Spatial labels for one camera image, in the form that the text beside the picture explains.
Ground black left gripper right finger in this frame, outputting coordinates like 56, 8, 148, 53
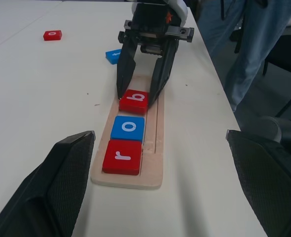
225, 129, 291, 237

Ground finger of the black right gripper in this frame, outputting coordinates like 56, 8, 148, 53
115, 39, 140, 100
148, 39, 180, 110

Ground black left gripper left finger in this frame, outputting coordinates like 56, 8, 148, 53
0, 130, 96, 237

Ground red letter b block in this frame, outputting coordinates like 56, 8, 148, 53
118, 89, 150, 116

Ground blue letter t block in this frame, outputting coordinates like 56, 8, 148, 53
105, 48, 123, 65

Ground blue letter o block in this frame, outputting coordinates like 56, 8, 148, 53
110, 116, 146, 144

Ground silver rounded robot body part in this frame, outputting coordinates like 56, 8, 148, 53
244, 115, 291, 149

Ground red letter r block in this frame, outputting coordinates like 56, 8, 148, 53
102, 140, 143, 176

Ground red letter o block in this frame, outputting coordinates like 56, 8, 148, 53
42, 30, 63, 41

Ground wooden letter tray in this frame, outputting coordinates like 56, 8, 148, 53
90, 74, 166, 191

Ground person in blue jeans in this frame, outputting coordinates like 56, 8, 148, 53
196, 0, 291, 113

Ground black chair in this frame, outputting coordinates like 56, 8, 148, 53
262, 34, 291, 117

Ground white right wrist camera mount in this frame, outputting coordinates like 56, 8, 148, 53
165, 0, 188, 27

